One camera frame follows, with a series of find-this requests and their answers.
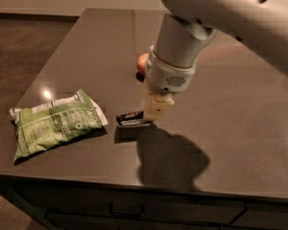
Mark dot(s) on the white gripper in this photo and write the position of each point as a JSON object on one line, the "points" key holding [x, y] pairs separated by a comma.
{"points": [[168, 77]]}

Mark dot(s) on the black rxbar chocolate wrapper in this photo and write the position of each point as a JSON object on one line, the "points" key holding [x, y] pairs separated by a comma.
{"points": [[132, 119]]}

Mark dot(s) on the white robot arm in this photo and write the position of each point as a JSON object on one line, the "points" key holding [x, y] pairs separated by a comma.
{"points": [[189, 25]]}

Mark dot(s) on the green jalapeno chip bag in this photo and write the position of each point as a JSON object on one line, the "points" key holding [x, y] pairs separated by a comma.
{"points": [[48, 125]]}

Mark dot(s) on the red apple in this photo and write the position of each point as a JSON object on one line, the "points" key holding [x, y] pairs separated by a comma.
{"points": [[141, 64]]}

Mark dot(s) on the dark cabinet drawer front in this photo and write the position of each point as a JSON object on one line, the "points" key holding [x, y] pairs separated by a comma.
{"points": [[158, 207]]}

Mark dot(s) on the dark right drawer front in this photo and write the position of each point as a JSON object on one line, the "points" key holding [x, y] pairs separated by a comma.
{"points": [[264, 216]]}

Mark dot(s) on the black drawer handle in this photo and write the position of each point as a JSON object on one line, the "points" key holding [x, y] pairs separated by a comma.
{"points": [[137, 213]]}

